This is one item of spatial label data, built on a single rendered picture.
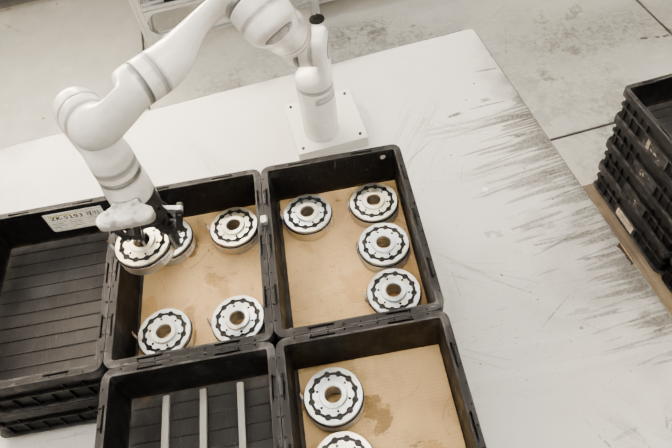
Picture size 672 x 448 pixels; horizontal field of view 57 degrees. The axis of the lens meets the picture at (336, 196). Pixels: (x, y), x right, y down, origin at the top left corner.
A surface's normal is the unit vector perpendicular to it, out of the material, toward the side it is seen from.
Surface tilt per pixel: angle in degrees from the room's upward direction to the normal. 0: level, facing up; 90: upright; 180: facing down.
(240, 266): 0
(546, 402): 0
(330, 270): 0
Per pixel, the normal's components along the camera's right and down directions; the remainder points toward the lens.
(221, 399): -0.11, -0.62
